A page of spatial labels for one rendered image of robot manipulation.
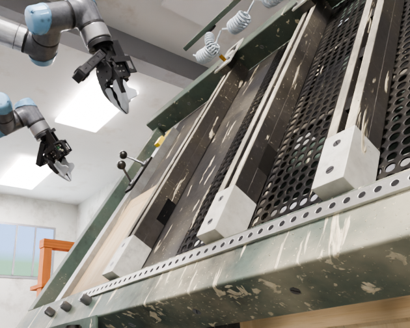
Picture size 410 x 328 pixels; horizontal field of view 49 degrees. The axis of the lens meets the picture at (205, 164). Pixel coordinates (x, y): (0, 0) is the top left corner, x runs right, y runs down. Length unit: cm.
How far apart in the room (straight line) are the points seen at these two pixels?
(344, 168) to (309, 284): 18
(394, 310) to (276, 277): 24
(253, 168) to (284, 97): 28
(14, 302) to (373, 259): 871
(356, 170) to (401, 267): 18
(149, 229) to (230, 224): 46
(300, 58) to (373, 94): 53
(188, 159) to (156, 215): 25
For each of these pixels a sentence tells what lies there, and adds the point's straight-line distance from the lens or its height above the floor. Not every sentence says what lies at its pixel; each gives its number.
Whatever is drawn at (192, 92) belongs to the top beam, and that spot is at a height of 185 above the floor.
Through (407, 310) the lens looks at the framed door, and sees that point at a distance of 85.
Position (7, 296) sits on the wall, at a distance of 914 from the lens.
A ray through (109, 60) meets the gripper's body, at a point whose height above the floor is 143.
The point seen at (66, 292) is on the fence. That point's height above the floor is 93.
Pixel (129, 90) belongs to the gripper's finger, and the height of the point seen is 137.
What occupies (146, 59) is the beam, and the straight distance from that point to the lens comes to 494.
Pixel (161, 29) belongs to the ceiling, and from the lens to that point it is 494.
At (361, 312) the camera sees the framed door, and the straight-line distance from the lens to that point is 90.
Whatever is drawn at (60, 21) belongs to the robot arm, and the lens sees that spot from 128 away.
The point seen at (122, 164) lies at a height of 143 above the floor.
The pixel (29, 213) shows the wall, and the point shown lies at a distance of 956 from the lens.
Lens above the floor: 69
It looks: 24 degrees up
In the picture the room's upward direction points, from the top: 4 degrees counter-clockwise
